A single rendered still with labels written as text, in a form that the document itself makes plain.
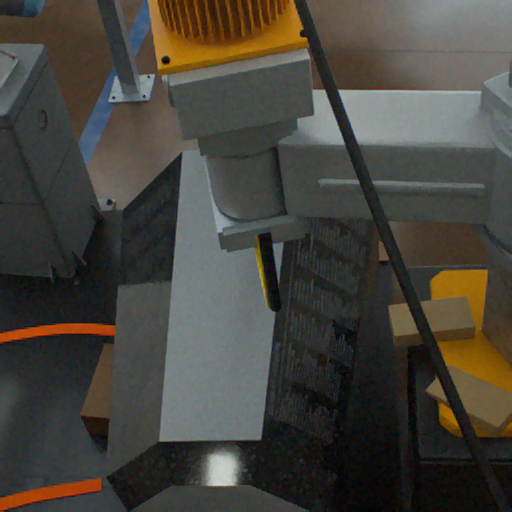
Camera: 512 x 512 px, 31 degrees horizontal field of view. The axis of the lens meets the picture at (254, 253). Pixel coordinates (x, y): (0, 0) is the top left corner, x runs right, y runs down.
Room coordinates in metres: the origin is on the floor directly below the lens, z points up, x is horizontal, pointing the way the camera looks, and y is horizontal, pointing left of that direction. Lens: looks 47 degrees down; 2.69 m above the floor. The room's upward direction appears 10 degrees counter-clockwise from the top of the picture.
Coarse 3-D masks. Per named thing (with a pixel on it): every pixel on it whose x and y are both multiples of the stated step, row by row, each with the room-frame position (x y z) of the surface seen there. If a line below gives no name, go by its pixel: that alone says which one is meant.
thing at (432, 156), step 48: (384, 96) 1.46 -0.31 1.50; (432, 96) 1.43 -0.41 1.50; (288, 144) 1.38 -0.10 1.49; (336, 144) 1.35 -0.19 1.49; (384, 144) 1.32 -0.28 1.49; (432, 144) 1.30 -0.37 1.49; (480, 144) 1.27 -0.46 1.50; (288, 192) 1.38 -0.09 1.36; (336, 192) 1.34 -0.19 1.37; (384, 192) 1.31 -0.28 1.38; (432, 192) 1.28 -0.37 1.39; (480, 192) 1.25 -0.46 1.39
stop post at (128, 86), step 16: (96, 0) 3.65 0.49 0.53; (112, 0) 3.64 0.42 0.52; (112, 16) 3.64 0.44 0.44; (112, 32) 3.65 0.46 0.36; (112, 48) 3.65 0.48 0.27; (128, 48) 3.66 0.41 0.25; (128, 64) 3.64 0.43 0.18; (128, 80) 3.64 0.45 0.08; (144, 80) 3.73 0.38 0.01; (112, 96) 3.64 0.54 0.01; (128, 96) 3.62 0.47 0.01; (144, 96) 3.59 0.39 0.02
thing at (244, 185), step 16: (208, 160) 1.45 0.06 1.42; (224, 160) 1.41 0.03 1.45; (240, 160) 1.40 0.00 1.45; (256, 160) 1.39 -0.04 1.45; (272, 160) 1.40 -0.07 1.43; (208, 176) 1.47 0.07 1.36; (224, 176) 1.41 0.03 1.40; (240, 176) 1.40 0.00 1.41; (256, 176) 1.39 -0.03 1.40; (272, 176) 1.40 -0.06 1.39; (224, 192) 1.42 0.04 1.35; (240, 192) 1.40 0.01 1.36; (256, 192) 1.39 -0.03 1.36; (272, 192) 1.40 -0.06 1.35; (224, 208) 1.43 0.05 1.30; (240, 208) 1.40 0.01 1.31; (256, 208) 1.39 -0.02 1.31; (272, 208) 1.40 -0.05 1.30
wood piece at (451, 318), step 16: (400, 304) 1.45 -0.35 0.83; (432, 304) 1.43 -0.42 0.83; (448, 304) 1.42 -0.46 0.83; (464, 304) 1.41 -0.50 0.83; (400, 320) 1.40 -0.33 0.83; (432, 320) 1.38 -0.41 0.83; (448, 320) 1.37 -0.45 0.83; (464, 320) 1.36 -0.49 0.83; (400, 336) 1.35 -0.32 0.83; (416, 336) 1.35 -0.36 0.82; (448, 336) 1.34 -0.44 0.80; (464, 336) 1.34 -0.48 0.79
